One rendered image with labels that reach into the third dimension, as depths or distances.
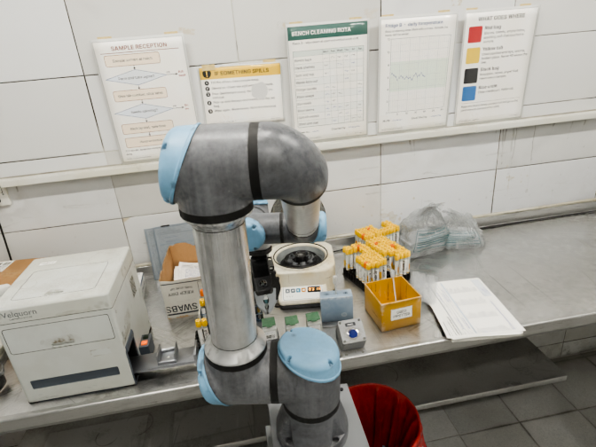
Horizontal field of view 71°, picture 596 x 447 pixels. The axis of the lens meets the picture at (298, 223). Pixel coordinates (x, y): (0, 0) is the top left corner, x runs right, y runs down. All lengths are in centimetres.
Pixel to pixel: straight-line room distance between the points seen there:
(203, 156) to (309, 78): 105
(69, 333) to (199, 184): 72
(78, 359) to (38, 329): 13
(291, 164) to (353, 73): 108
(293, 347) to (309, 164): 36
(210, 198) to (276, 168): 10
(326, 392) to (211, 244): 36
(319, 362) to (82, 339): 67
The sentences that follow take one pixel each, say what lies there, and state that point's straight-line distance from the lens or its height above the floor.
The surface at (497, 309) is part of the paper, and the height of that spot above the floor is 89.
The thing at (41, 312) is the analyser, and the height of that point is 115.
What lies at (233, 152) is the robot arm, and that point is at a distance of 58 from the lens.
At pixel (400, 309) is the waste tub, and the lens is 131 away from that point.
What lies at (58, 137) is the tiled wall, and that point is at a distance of 171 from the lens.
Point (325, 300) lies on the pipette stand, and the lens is 131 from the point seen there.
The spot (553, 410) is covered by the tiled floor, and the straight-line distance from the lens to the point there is 250.
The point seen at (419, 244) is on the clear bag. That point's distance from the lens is 172.
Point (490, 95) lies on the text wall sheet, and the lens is 189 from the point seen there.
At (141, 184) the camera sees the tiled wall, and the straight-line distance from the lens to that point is 168.
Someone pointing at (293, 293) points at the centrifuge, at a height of 92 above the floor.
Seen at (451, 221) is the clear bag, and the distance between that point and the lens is 183.
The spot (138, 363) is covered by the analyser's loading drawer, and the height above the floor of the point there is 92.
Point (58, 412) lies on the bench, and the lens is 134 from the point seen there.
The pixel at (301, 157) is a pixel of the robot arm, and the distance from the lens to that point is 60.
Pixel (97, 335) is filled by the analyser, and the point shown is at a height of 106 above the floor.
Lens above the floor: 170
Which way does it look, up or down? 23 degrees down
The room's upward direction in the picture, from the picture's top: 5 degrees counter-clockwise
